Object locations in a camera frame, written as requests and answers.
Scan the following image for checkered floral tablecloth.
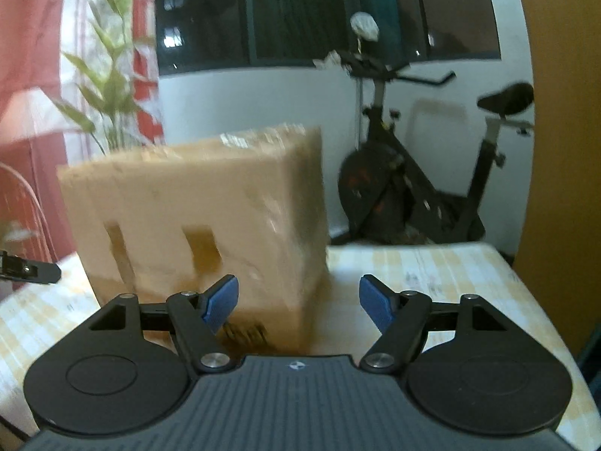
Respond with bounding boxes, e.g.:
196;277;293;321
1;243;600;450

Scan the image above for cardboard box with plastic liner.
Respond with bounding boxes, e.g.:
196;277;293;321
58;125;329;353

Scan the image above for black exercise bike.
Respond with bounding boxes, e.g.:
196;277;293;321
323;49;537;247

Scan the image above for wooden door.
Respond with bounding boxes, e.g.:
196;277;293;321
515;0;600;354

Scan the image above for floral red curtain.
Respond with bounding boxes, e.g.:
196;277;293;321
1;0;164;263

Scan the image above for white crumpled cloth on bike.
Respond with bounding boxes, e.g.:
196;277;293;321
313;50;347;70

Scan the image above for metal pole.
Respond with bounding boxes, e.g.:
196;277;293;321
355;37;364;149

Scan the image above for white plastic bag on pole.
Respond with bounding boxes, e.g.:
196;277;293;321
349;12;380;42

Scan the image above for dark window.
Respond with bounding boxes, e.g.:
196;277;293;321
155;0;500;76

